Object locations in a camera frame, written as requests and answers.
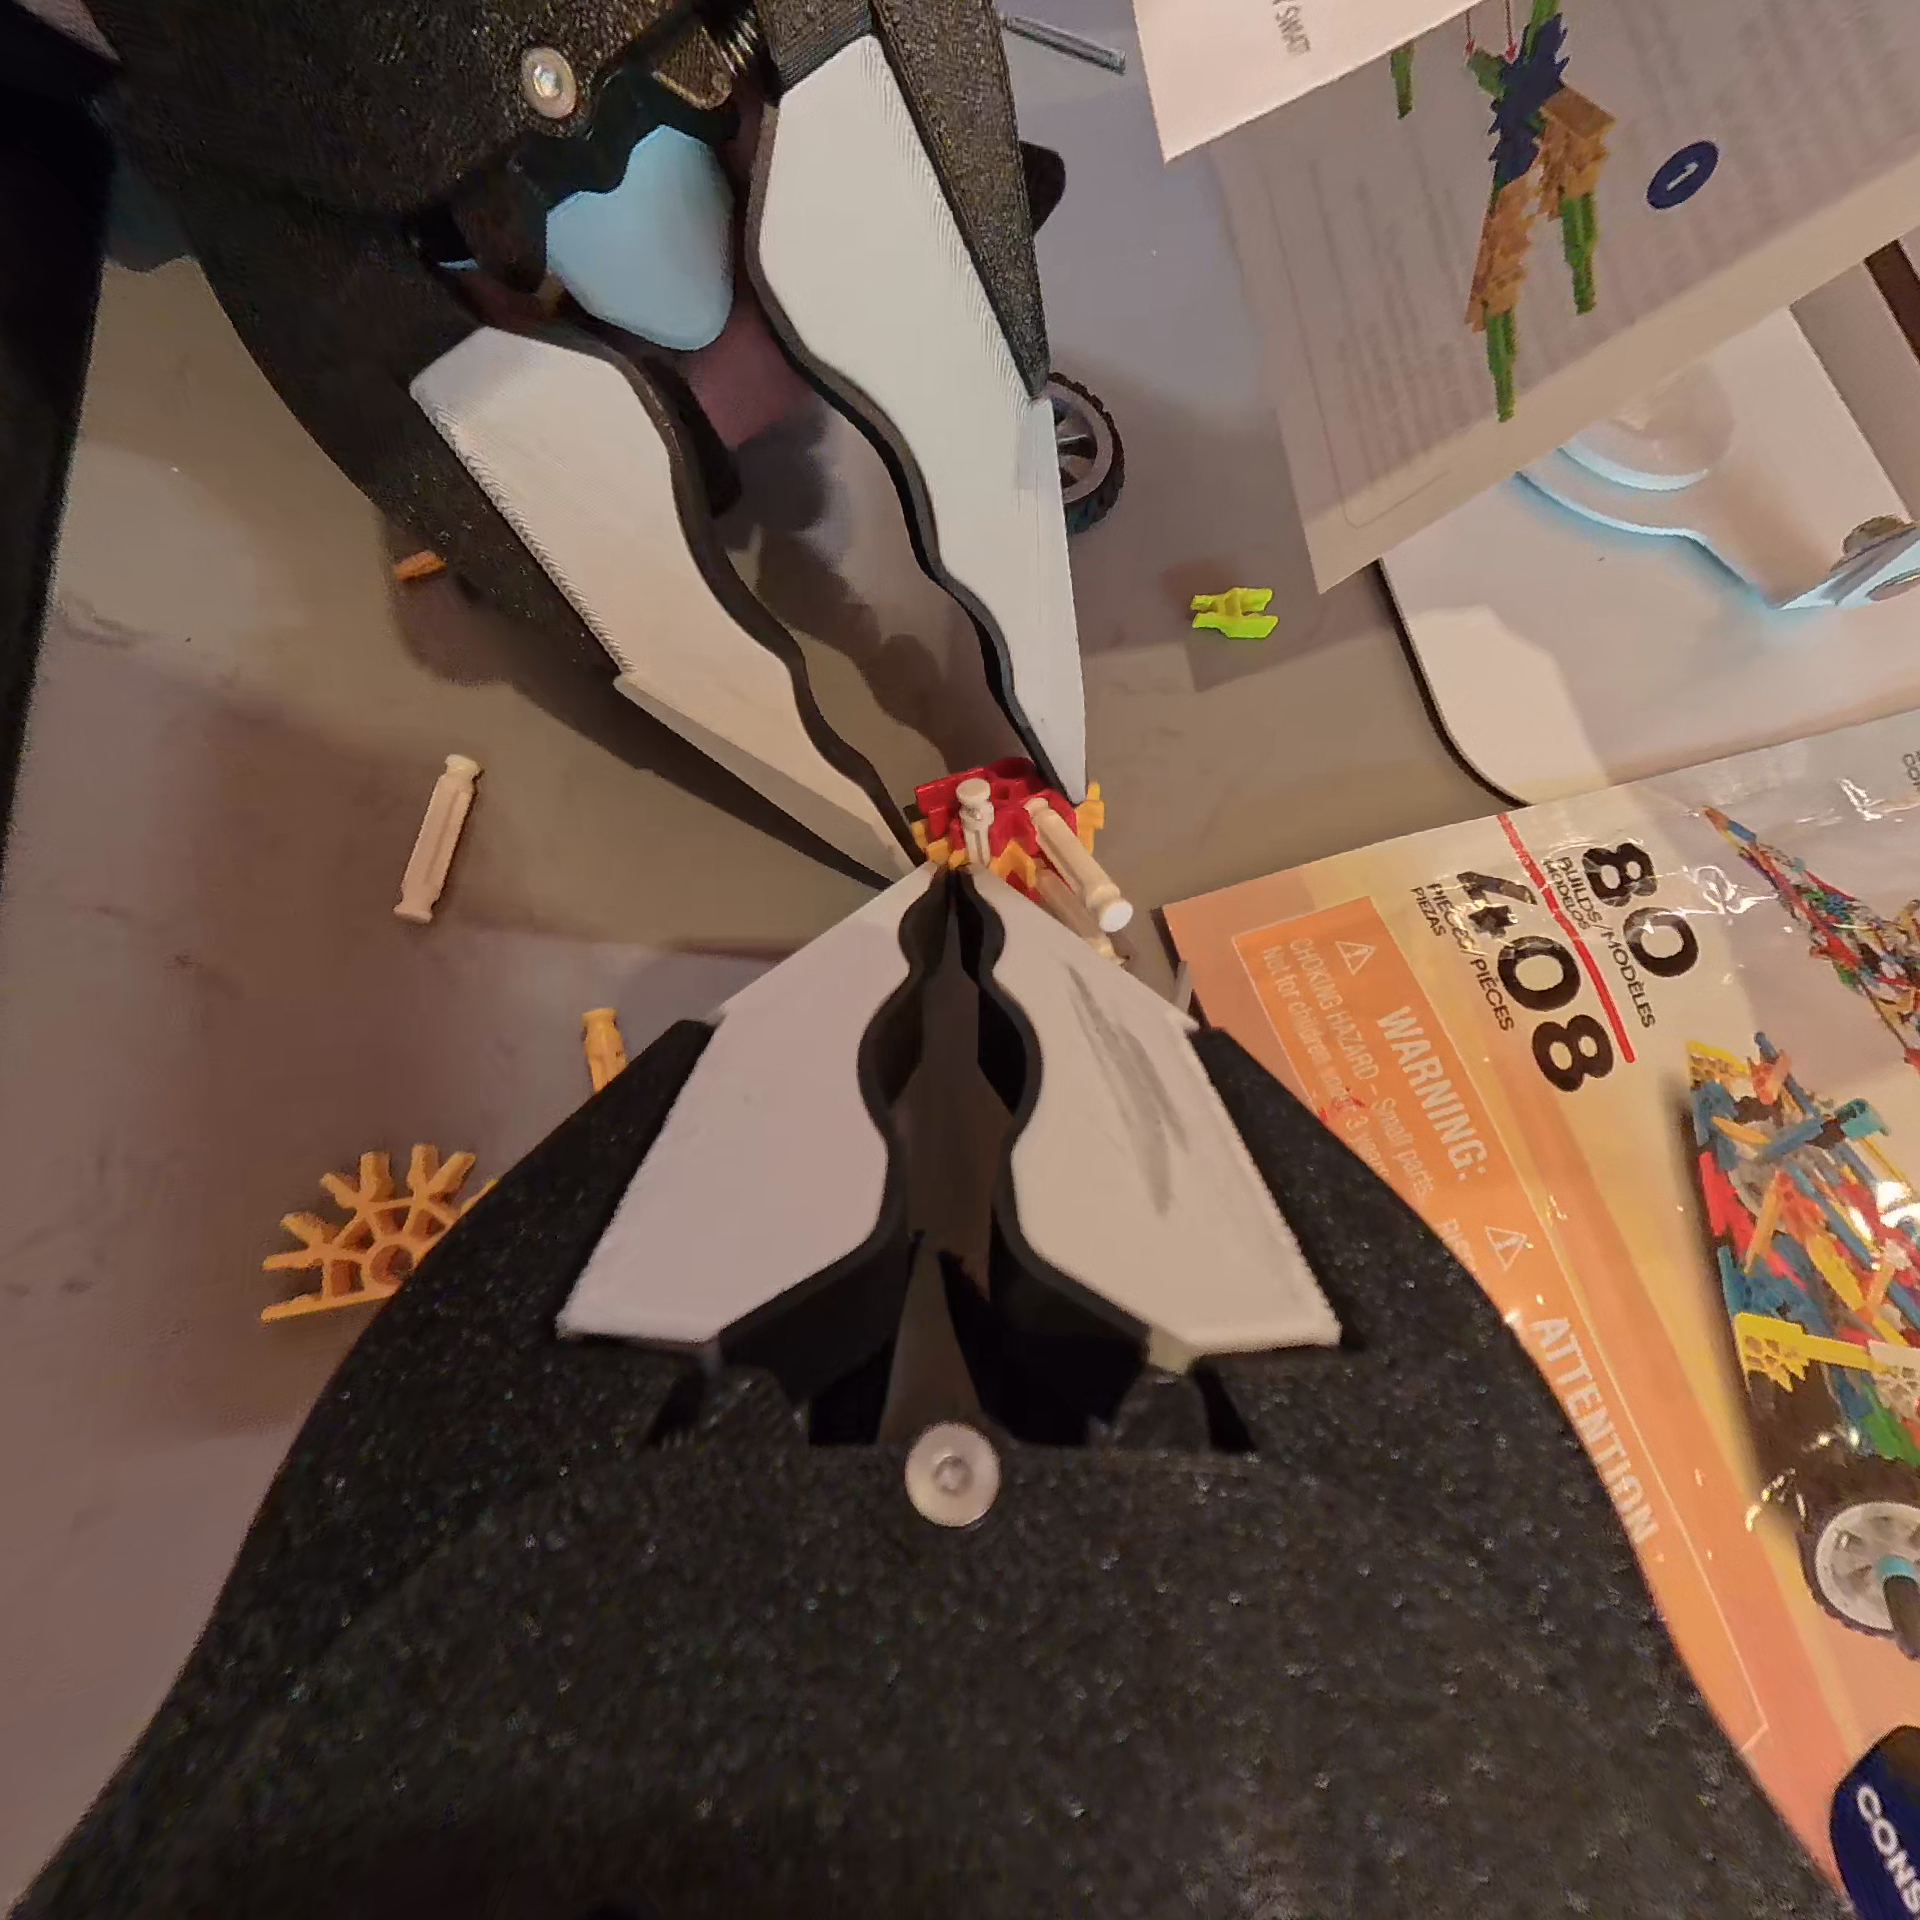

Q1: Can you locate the red and yellow connector cluster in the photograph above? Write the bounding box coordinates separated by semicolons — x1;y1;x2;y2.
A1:
917;771;1112;906

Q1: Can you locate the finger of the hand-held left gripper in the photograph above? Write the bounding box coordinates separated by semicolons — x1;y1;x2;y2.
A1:
408;325;921;882
743;32;1089;798

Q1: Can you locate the grey toy wheel with tyre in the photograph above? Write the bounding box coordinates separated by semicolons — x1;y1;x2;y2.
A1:
1041;372;1127;535

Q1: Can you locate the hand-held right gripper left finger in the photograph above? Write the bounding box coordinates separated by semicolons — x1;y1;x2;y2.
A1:
557;870;957;1350

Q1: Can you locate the colourful construction toy bag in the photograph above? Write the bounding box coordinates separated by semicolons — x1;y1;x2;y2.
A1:
1158;704;1920;1920

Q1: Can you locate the dark dotted surface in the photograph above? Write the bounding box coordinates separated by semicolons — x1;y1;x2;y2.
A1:
0;0;121;858

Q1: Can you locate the short white toy rod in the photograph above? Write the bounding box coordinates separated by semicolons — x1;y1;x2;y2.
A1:
390;751;486;926

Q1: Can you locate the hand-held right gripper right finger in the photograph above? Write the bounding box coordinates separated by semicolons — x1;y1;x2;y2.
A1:
959;870;1346;1374

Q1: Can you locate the yellow half-round connector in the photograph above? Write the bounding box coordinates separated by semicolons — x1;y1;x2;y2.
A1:
257;1142;497;1325

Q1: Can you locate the booklet with green figure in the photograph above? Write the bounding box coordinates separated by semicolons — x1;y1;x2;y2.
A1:
1212;0;1920;594

